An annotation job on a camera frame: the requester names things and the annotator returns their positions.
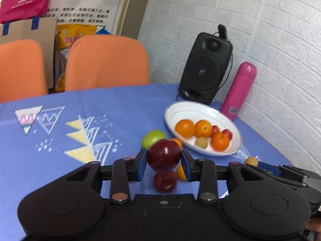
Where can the yellow packaging bag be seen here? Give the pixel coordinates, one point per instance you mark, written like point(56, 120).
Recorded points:
point(67, 34)

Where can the orange fabric chair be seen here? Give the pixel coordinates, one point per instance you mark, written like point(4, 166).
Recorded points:
point(107, 62)
point(20, 70)

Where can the large orange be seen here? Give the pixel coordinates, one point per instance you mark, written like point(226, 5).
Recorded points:
point(185, 128)
point(203, 128)

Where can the small red apple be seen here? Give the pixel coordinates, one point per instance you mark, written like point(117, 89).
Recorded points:
point(227, 133)

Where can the dark red plum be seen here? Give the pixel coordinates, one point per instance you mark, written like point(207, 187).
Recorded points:
point(163, 155)

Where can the red and yellow apple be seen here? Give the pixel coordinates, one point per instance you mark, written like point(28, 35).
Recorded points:
point(215, 130)

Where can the small green apple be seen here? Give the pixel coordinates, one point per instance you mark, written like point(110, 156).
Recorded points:
point(153, 138)

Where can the person's right hand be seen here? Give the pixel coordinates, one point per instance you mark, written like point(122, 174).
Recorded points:
point(314, 224)

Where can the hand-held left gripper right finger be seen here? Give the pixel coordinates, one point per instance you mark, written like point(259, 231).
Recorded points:
point(186, 167)

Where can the tan longan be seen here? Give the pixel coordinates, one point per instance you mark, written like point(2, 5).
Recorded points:
point(201, 142)
point(251, 160)

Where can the white plate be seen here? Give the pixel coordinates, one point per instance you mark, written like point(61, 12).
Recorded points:
point(175, 113)

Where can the pink bottle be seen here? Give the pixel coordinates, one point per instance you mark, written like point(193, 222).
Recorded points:
point(239, 87)

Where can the small orange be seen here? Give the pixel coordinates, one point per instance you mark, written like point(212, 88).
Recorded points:
point(181, 173)

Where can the brown paper bag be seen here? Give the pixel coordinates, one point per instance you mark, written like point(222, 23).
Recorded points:
point(22, 31)

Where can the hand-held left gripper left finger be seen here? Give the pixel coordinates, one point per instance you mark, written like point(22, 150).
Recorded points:
point(143, 165)

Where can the wall poster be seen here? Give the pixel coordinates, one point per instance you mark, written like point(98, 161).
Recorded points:
point(82, 7)

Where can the blue printed tablecloth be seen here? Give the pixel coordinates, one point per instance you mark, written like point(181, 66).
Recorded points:
point(75, 100)

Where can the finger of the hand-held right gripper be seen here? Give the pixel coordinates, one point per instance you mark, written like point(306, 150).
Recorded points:
point(268, 169)

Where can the dark red apple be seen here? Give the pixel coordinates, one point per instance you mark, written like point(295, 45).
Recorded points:
point(165, 182)

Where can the magenta tote bag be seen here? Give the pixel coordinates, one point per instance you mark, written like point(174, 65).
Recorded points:
point(22, 0)

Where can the mandarin with stem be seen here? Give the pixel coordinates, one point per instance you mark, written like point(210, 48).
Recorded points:
point(178, 143)
point(220, 141)

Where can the black speaker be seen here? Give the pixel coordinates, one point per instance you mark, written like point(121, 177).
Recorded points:
point(203, 70)

